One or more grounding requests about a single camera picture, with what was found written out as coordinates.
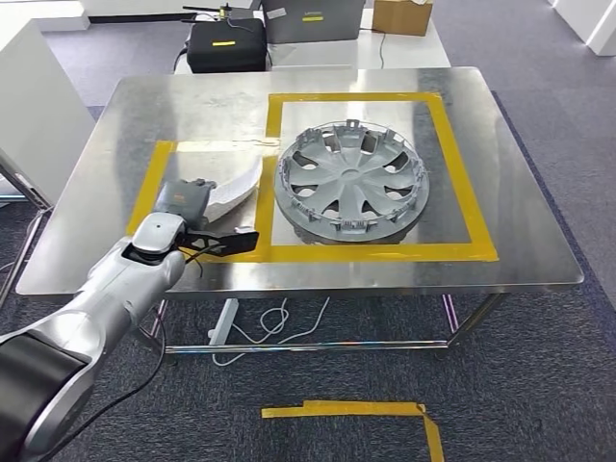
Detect grey five-finger robot hand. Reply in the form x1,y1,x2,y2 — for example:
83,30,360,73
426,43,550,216
152,178,217,231

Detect white curved plastic part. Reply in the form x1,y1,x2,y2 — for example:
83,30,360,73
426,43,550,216
204,152,264,224

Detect stainless steel workbench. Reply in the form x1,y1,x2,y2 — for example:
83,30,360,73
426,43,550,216
15,66,585,368

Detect white power strip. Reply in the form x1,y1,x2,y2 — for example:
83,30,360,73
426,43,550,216
208,297,241,348

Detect black hard carry case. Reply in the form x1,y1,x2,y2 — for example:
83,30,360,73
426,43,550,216
186,17,268,74

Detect black antenna device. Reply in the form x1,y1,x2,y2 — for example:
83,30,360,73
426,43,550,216
182,3,256,23

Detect silver wheel hubcap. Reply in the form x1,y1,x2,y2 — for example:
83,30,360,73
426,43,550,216
273,118,431,244

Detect grey laptop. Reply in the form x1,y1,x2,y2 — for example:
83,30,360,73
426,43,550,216
260,0,367,44

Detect brown cardboard box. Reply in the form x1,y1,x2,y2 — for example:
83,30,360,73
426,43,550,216
371,0,434,38

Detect black camera cable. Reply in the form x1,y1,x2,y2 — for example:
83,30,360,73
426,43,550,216
48,244,205,462

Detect white cable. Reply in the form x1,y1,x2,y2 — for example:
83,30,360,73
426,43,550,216
211,295,332,368

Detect thin black cable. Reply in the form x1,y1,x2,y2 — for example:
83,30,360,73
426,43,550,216
358,28,387,68

